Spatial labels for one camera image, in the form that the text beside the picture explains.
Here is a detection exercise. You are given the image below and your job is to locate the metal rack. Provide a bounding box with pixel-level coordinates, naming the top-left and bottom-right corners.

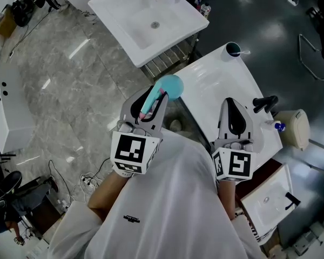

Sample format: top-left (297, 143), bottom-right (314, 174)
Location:
top-left (142, 32), bottom-right (201, 78)

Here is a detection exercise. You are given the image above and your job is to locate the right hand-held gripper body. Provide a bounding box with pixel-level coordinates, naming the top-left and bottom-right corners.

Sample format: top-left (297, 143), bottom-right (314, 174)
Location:
top-left (210, 138), bottom-right (258, 183)

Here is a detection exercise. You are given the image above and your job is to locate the white rounded sink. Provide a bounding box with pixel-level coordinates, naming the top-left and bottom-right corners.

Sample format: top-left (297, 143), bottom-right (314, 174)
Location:
top-left (174, 47), bottom-right (284, 173)

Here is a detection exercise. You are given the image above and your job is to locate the black backpack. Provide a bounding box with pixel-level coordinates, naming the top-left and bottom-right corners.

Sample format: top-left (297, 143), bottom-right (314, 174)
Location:
top-left (10, 0), bottom-right (35, 28)

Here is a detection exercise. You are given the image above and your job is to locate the beige lidded bin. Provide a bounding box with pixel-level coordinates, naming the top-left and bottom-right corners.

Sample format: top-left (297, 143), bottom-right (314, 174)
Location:
top-left (273, 108), bottom-right (312, 152)

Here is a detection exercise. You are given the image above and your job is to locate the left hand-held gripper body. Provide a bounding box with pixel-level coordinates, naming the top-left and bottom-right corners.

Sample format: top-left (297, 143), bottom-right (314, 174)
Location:
top-left (109, 121), bottom-right (165, 178)

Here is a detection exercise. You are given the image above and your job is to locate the white wristband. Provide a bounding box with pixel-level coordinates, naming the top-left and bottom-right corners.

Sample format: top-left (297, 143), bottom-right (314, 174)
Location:
top-left (112, 166), bottom-right (135, 178)

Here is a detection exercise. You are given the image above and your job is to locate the small white sink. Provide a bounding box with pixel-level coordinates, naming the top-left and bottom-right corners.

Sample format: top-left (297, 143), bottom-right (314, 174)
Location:
top-left (239, 162), bottom-right (301, 243)

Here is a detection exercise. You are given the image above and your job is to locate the metal tube frame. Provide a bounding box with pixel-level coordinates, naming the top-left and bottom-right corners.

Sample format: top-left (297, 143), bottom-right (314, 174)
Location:
top-left (298, 33), bottom-right (324, 81)

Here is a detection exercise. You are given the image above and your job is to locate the white shirt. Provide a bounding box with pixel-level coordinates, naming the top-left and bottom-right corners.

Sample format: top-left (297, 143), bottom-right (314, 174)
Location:
top-left (47, 129), bottom-right (268, 259)

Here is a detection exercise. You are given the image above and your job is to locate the white cup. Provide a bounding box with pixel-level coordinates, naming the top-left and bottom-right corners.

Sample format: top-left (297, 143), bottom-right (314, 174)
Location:
top-left (225, 42), bottom-right (242, 58)

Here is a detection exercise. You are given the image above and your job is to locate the white counter with black holes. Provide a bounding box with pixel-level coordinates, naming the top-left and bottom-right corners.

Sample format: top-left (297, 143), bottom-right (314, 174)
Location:
top-left (0, 62), bottom-right (35, 155)

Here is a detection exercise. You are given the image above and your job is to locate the cardboard box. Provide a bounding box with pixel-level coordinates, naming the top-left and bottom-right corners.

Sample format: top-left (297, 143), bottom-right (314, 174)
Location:
top-left (0, 6), bottom-right (17, 39)

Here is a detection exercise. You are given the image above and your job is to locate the small black faucet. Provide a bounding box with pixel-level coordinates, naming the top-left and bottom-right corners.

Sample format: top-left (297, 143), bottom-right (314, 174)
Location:
top-left (284, 191), bottom-right (301, 212)

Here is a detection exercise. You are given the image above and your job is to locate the person's shoe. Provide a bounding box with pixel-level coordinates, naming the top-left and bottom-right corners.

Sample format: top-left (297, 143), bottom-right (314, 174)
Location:
top-left (168, 118), bottom-right (184, 132)

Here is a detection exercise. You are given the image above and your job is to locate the person's left forearm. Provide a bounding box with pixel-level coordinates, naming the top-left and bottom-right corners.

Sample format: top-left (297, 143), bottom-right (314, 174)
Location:
top-left (86, 170), bottom-right (133, 221)

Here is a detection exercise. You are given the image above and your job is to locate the person's right forearm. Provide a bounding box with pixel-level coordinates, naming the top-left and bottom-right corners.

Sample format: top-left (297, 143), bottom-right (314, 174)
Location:
top-left (217, 180), bottom-right (238, 221)

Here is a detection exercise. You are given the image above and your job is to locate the white power strip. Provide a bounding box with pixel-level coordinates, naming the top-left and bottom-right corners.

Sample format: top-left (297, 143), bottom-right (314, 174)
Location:
top-left (79, 172), bottom-right (98, 189)

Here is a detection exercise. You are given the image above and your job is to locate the black cable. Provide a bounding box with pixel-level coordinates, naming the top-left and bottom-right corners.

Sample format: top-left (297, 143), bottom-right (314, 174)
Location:
top-left (48, 157), bottom-right (111, 196)

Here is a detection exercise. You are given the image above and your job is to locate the small bottle with blue cap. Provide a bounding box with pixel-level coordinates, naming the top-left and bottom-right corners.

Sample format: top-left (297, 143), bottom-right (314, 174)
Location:
top-left (264, 120), bottom-right (287, 133)

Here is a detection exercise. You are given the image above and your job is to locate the white square sink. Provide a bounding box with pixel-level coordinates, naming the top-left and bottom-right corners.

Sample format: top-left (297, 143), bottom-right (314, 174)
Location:
top-left (87, 0), bottom-right (210, 69)

